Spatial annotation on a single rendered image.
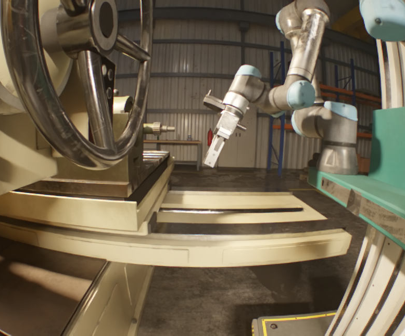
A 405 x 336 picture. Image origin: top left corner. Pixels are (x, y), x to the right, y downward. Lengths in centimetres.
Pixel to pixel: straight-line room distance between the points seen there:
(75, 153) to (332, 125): 69
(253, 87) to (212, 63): 737
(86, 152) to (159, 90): 771
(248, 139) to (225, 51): 328
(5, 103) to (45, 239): 95
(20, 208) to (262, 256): 103
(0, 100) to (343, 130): 78
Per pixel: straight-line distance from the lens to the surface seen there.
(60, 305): 84
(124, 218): 72
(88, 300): 90
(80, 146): 18
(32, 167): 49
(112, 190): 73
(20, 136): 46
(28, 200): 92
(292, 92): 59
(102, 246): 102
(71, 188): 81
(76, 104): 50
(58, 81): 38
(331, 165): 72
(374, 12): 34
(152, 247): 95
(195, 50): 820
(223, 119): 59
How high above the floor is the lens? 116
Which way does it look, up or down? 9 degrees down
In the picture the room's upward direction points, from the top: 2 degrees clockwise
